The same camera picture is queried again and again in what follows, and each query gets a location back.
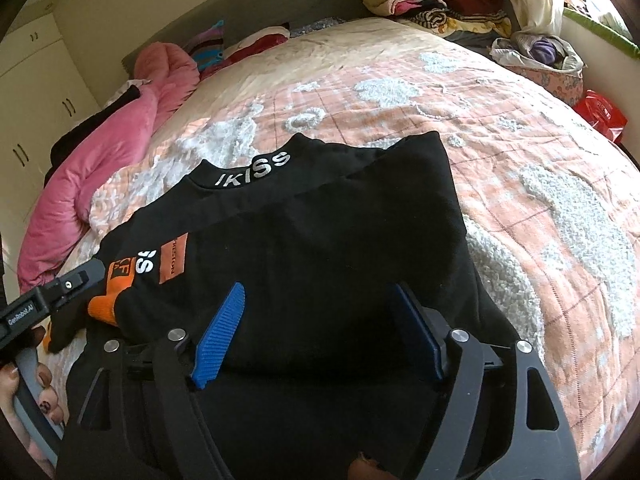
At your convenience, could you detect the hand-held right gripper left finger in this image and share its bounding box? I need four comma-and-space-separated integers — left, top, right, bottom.
55, 281, 247, 480

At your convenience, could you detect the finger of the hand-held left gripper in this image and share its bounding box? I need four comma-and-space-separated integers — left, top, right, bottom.
36, 259, 110, 317

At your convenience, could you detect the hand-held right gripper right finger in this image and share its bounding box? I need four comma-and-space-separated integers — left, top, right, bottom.
394, 281, 584, 480

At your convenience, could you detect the black printed sweater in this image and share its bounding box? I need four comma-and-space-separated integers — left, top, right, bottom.
42, 130, 523, 480

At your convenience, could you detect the basket of clothes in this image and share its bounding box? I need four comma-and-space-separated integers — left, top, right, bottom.
490, 30, 586, 107

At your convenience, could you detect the person's left hand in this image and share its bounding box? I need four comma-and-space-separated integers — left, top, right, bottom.
0, 325, 67, 466

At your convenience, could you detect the pink duvet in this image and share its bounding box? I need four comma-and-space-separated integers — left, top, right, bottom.
17, 42, 202, 295

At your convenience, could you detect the black garment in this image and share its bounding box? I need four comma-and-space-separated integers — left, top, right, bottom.
42, 82, 143, 187

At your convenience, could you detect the cream wardrobe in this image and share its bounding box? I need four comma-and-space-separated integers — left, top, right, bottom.
0, 0, 176, 243

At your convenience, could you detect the peach and white quilt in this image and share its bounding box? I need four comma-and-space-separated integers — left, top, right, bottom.
47, 16, 640, 480

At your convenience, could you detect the striped knitted cloth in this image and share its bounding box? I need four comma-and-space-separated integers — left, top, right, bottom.
186, 20, 227, 79

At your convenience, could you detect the red plastic bag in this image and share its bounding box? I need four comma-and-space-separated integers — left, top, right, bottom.
571, 90, 629, 146

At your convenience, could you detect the red and white cloth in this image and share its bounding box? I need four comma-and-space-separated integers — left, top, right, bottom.
222, 22, 292, 62

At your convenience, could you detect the grey-green headboard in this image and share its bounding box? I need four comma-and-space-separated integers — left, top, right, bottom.
120, 0, 372, 81

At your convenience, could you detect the green window ledge cover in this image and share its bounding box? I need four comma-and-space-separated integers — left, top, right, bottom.
562, 7, 640, 59

